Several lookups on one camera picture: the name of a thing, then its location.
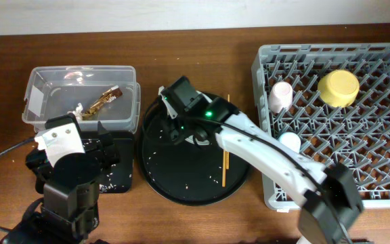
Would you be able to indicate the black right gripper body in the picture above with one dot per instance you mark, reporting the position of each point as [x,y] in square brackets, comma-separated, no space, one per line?
[179,129]

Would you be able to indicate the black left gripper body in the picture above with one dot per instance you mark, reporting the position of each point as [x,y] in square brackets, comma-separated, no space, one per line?
[42,165]

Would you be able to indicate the white tissue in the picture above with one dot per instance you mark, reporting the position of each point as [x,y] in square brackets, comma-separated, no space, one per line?
[77,112]

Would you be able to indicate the long wooden chopstick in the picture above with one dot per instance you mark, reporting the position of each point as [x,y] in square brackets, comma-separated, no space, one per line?
[224,171]

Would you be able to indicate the short wooden chopstick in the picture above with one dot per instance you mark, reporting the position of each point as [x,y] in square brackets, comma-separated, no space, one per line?
[227,160]

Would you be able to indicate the brown gold coffee wrapper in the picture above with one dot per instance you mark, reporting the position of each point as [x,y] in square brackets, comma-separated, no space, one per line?
[107,97]

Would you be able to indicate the pink cup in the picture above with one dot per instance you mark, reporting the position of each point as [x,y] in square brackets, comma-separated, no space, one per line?
[280,97]

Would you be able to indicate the blue cup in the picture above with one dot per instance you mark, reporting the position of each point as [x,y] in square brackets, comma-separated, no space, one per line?
[291,140]

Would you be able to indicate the yellow bowl with food scraps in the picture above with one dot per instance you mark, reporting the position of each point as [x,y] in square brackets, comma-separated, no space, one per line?
[339,88]

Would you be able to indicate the pale green plate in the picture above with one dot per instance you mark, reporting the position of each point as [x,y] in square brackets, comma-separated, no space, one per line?
[194,141]

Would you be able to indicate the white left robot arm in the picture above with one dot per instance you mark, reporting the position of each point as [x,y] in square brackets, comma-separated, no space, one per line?
[68,211]

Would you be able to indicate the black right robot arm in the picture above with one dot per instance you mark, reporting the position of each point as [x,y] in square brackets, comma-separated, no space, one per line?
[327,197]

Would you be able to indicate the grey dishwasher rack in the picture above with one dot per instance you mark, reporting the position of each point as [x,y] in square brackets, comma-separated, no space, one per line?
[357,136]

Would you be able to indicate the black rectangular tray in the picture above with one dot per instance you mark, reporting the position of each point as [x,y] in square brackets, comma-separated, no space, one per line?
[118,177]

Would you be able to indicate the clear plastic bin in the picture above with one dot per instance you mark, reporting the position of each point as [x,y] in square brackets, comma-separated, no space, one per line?
[53,91]

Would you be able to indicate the round black serving tray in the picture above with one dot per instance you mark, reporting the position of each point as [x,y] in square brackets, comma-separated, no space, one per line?
[184,173]

